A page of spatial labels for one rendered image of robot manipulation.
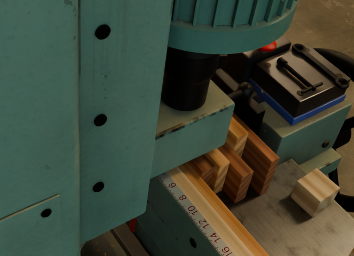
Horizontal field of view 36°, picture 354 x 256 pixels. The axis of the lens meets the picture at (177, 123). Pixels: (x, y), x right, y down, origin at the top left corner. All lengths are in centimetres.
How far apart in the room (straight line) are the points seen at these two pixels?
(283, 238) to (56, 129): 39
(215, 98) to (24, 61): 34
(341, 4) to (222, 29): 254
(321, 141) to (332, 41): 189
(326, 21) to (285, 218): 216
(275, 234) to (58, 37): 44
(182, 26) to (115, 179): 15
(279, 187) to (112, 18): 41
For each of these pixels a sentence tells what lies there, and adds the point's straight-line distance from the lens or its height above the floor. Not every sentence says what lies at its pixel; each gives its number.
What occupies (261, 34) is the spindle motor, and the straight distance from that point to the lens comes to 46.
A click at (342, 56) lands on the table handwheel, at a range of 88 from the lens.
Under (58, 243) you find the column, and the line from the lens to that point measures 45.
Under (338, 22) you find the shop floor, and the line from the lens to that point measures 282.
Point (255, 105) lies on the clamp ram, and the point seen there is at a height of 99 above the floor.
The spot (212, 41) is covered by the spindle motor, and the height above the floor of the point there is 118.
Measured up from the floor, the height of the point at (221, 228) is 95.
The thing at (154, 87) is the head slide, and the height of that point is 114.
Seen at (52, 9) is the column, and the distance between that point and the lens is 30.
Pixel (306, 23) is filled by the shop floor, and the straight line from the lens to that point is 274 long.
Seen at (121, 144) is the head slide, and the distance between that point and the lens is 47.
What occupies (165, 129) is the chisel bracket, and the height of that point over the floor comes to 103.
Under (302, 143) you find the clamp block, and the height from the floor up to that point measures 92.
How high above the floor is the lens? 144
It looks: 45 degrees down
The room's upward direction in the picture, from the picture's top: 10 degrees clockwise
